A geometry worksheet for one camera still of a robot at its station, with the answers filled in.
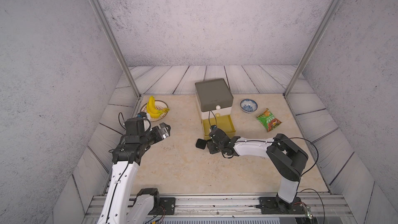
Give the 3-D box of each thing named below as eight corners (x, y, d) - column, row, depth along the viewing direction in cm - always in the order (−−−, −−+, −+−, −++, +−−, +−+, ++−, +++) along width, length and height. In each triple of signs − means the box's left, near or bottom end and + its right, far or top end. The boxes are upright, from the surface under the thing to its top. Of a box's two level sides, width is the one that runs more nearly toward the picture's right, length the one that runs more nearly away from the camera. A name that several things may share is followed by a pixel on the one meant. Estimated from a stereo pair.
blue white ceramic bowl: (244, 114, 110) (245, 110, 107) (238, 104, 117) (239, 100, 114) (257, 111, 112) (259, 107, 109) (251, 101, 119) (252, 97, 115)
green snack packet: (269, 132, 101) (271, 128, 97) (254, 119, 108) (256, 114, 104) (280, 124, 105) (283, 119, 101) (265, 112, 112) (268, 107, 108)
